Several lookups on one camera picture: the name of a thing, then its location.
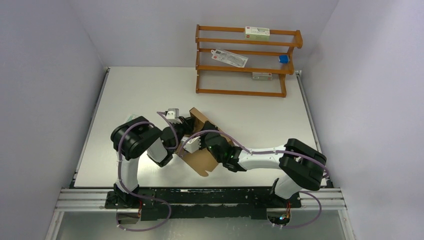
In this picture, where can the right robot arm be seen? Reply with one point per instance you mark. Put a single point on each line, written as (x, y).
(303, 167)

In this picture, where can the orange wooden shelf rack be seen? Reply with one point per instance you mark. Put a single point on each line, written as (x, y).
(263, 56)

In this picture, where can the white flat package middle shelf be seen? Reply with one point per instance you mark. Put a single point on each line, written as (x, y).
(229, 58)

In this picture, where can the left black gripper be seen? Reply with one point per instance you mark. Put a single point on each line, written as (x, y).
(187, 123)

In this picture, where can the blue small cube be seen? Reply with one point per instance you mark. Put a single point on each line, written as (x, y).
(284, 59)

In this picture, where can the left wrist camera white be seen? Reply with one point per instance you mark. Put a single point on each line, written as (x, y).
(172, 114)

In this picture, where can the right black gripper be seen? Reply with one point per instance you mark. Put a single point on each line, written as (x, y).
(207, 126)

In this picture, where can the white green box top shelf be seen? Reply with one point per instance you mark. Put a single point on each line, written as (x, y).
(256, 33)

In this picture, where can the white box lower shelf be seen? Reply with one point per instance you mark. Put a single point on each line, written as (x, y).
(261, 76)

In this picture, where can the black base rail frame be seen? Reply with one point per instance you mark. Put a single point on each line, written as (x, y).
(199, 203)

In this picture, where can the white green box on table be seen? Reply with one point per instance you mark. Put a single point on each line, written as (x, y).
(131, 117)

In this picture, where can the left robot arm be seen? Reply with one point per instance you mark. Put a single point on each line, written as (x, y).
(132, 139)

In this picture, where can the brown cardboard box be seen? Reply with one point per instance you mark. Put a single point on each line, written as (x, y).
(201, 161)

